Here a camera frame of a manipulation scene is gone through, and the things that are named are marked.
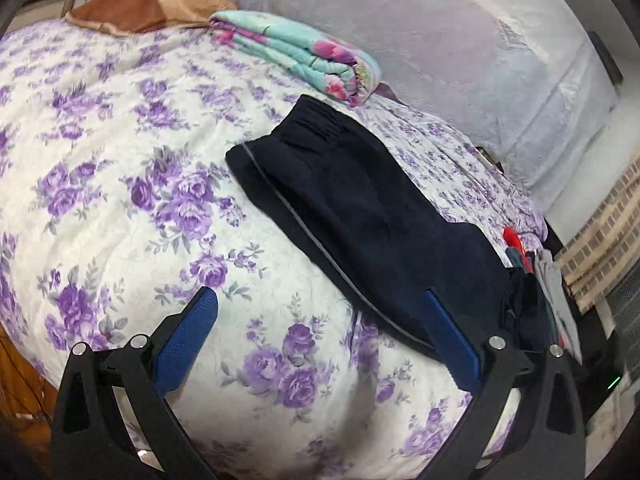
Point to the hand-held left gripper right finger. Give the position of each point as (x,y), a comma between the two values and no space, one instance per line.
(452,345)

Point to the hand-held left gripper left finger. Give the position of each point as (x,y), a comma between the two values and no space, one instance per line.
(186,340)

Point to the dark navy pants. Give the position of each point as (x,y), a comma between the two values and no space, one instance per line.
(360,210)

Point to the dark garment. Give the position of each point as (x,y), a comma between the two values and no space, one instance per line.
(530,310)

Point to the red cloth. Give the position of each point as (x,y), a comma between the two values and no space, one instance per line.
(514,245)

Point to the purple floral bed blanket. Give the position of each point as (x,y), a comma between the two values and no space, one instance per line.
(150,200)

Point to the black device with green light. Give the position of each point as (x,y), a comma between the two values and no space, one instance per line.
(602,380)

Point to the white mosquito net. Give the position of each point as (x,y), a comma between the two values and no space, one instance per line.
(425,50)

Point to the folded teal pink quilt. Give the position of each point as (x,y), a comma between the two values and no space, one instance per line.
(300,52)

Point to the brown satin pillow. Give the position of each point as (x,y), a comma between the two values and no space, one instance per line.
(135,12)

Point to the wooden bed frame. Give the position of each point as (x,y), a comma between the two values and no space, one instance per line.
(22,390)

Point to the picture frame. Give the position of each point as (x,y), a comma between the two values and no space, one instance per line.
(45,7)

